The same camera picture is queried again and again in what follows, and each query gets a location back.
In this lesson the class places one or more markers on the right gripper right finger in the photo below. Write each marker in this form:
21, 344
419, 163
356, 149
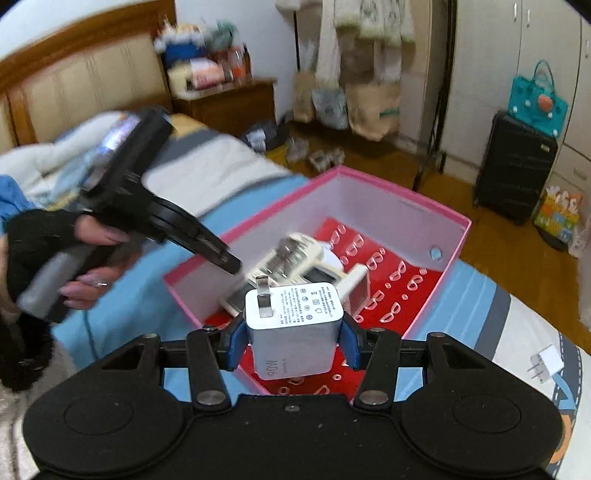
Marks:
376, 353

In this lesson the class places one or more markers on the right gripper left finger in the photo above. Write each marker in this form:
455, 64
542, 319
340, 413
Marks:
209, 351

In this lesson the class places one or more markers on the white labelled power adapter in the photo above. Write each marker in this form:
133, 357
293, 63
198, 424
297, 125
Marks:
293, 329

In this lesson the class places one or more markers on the pink storage box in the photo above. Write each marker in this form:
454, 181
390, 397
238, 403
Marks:
407, 242

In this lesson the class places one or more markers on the large white remote control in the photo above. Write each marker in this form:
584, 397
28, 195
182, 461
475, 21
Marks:
233, 300

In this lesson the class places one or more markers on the slim cream remote control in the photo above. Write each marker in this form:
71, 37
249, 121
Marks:
354, 289

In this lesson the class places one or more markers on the silver key bunch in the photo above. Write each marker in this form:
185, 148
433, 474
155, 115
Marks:
287, 256

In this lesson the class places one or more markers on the left hand black glove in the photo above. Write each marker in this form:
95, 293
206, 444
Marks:
28, 240

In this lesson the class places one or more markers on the red glasses-print paper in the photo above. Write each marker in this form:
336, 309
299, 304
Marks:
399, 290

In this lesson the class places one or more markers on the wooden headboard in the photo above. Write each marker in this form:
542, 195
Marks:
100, 63

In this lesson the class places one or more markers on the wooden nightstand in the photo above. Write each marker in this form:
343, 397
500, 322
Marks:
230, 108

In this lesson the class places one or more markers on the black backpack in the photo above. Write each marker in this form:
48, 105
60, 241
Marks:
265, 136

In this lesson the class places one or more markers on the small white plug adapter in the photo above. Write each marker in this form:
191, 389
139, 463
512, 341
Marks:
546, 363

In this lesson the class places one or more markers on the grey sneakers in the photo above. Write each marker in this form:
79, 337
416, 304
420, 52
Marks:
320, 161

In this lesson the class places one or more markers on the black clothes rack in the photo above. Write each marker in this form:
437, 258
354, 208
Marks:
425, 81

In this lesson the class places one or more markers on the colourful gift bag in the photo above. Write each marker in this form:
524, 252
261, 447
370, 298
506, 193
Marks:
559, 213

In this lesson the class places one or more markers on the black suitcase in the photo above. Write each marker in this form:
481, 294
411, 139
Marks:
518, 160

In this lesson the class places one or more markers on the brown paper bag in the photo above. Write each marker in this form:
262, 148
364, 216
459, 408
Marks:
374, 109

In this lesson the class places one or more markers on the teal felt tote bag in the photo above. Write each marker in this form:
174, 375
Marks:
535, 102

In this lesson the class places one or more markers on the white knit cardigan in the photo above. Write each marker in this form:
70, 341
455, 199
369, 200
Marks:
387, 25

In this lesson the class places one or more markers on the white wardrobe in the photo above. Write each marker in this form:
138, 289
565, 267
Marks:
495, 42

